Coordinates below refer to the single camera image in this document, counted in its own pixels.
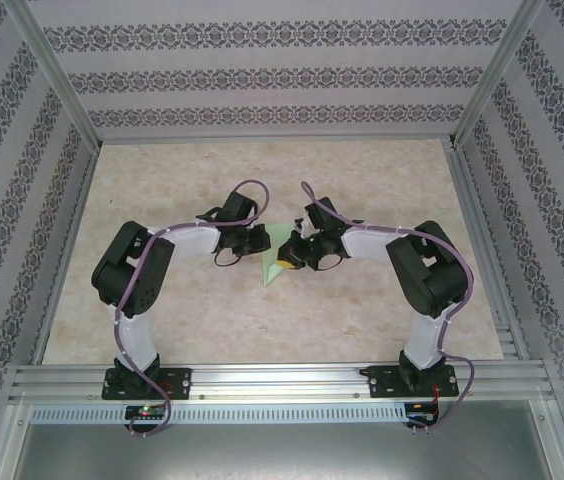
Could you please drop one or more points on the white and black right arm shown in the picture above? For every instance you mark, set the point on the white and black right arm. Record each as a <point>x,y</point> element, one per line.
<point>432,270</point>

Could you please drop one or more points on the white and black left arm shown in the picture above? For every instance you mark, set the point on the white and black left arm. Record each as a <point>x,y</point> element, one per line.
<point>137,280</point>

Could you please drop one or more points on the grey sheet metal tray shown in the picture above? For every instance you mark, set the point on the grey sheet metal tray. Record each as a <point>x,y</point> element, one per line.
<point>282,450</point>

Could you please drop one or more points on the aluminium mounting rail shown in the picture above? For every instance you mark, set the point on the aluminium mounting rail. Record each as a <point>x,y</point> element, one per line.
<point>277,382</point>

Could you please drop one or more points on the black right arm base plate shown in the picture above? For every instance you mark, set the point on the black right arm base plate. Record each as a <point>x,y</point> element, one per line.
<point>384,382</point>

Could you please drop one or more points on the aluminium table side rail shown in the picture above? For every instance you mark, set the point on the aluminium table side rail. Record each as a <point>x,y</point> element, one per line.
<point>64,250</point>
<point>471,200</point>

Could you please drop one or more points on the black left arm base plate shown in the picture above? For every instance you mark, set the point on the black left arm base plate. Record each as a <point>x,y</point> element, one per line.
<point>177,382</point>

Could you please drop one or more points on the aluminium frame post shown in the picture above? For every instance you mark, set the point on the aluminium frame post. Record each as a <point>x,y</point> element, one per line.
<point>495,75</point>
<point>59,75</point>

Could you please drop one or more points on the aluminium frame bar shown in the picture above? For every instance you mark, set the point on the aluminium frame bar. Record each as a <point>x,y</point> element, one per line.
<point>4,445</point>
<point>559,445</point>

